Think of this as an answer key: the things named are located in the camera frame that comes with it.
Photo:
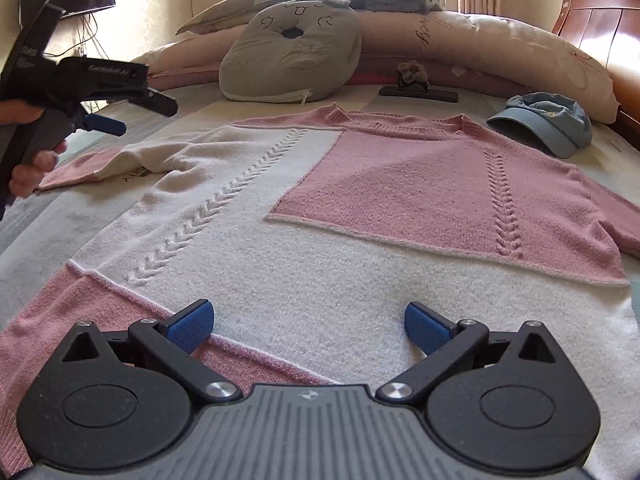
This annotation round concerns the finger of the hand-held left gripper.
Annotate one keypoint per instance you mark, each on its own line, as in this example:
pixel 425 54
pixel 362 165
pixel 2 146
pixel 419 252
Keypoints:
pixel 107 125
pixel 160 106

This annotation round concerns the wooden headboard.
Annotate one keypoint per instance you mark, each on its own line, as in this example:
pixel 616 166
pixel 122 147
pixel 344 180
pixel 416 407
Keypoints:
pixel 600 15

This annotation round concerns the pink and white knit sweater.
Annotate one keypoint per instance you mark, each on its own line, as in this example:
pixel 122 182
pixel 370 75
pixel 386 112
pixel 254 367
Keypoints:
pixel 350 270

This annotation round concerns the pink folded quilt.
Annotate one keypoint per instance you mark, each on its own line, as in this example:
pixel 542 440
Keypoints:
pixel 190 55

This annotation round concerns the beige flower print pillow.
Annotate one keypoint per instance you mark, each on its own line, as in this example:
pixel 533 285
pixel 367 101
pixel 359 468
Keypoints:
pixel 500 55

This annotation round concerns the blue baseball cap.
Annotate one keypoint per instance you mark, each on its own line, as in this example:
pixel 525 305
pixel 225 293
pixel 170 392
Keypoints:
pixel 545 125

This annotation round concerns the grey cat face cushion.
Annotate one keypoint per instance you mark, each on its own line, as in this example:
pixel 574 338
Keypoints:
pixel 290 60

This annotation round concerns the person's left hand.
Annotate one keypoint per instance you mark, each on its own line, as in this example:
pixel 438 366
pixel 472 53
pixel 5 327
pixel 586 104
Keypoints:
pixel 27 177

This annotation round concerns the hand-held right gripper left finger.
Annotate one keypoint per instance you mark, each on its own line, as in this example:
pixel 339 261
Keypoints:
pixel 192 327

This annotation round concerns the red cloth strip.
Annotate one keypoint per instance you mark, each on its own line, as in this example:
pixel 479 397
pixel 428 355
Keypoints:
pixel 372 79

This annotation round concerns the black smartphone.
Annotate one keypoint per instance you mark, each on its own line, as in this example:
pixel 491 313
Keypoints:
pixel 435 94

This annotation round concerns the grey flower hair scrunchie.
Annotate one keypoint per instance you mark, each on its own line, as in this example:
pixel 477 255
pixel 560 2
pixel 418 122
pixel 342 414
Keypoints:
pixel 412 72

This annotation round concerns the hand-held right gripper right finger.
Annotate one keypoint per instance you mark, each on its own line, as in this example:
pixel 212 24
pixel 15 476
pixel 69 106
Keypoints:
pixel 425 330

